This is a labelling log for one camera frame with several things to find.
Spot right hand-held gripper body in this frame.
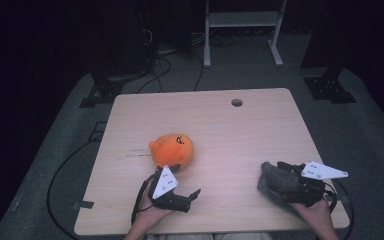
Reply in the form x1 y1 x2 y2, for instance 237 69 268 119
281 161 349 208

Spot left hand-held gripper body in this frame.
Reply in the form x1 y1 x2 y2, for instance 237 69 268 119
147 164 192 213

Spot orange plush toy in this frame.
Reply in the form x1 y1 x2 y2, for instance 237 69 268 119
148 133 195 169

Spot person's left hand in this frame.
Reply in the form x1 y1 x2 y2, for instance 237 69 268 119
131 190 175 231

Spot person's right hand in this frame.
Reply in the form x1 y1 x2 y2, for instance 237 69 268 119
291 196 335 231

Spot grey tape strip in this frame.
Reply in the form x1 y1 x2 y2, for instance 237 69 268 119
72 200 95 210

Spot black floor stand base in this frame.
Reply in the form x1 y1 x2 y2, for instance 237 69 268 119
79 77 125 109
303 66 358 105

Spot black floor tape outline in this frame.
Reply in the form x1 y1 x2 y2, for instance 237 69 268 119
88 121 108 143

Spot dark equipment cabinet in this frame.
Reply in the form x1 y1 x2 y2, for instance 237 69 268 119
88 0 153 79

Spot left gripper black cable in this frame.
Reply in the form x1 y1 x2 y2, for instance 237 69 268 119
130 175 157 225

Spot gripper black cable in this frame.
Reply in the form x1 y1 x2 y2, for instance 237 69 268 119
130 175 157 225
324 182 339 213

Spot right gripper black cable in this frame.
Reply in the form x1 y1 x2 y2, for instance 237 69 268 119
324 182 339 213

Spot curved black floor cable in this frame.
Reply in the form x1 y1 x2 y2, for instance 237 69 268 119
333 179 355 240

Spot thin black floor cable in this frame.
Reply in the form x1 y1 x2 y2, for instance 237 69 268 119
193 52 205 92

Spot long black floor cable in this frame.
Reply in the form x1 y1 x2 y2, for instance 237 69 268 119
46 139 98 240

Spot white metal frame stand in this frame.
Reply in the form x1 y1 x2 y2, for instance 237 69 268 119
203 0 288 69

